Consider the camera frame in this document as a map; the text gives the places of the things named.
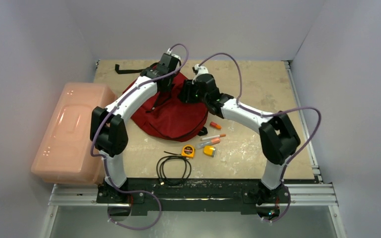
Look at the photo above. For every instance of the red student backpack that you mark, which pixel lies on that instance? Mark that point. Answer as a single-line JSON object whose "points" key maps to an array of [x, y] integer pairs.
{"points": [[172, 115]]}

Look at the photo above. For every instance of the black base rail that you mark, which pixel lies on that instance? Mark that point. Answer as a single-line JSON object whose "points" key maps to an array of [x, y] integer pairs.
{"points": [[194, 195]]}

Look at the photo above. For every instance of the white orange marker pen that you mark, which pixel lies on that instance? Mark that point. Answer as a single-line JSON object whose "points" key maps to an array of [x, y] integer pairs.
{"points": [[212, 137]]}

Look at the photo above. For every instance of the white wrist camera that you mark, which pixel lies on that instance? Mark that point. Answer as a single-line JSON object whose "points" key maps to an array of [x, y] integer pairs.
{"points": [[170, 52], [199, 70]]}

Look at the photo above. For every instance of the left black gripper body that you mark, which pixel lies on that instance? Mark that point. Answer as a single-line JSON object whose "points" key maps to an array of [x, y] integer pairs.
{"points": [[167, 89]]}

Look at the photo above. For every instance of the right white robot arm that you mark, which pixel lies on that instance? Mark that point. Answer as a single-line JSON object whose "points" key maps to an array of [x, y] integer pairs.
{"points": [[278, 137]]}

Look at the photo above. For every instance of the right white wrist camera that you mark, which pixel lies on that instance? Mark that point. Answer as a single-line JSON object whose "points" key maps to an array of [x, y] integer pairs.
{"points": [[199, 70]]}

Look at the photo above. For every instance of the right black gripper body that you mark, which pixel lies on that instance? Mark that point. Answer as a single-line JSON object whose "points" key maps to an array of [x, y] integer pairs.
{"points": [[186, 92]]}

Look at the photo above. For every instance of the pink translucent storage box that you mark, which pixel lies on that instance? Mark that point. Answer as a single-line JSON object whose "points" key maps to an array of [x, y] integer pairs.
{"points": [[64, 154]]}

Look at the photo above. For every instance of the yellow grey correction tape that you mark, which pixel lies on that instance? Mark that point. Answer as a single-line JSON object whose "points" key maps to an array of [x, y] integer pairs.
{"points": [[209, 151]]}

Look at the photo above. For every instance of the yellow tape measure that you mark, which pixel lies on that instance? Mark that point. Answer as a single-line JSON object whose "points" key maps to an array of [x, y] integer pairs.
{"points": [[188, 151]]}

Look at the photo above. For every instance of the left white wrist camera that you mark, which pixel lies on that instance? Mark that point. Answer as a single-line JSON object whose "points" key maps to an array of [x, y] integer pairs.
{"points": [[170, 52]]}

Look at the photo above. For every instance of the grey orange highlighter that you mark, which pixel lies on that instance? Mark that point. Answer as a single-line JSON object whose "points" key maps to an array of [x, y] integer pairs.
{"points": [[207, 143]]}

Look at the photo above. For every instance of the red orange crayon marker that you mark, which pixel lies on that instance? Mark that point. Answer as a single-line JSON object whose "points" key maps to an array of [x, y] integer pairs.
{"points": [[215, 125]]}

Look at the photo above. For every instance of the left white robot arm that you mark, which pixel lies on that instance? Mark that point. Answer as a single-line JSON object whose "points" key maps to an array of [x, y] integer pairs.
{"points": [[108, 131]]}

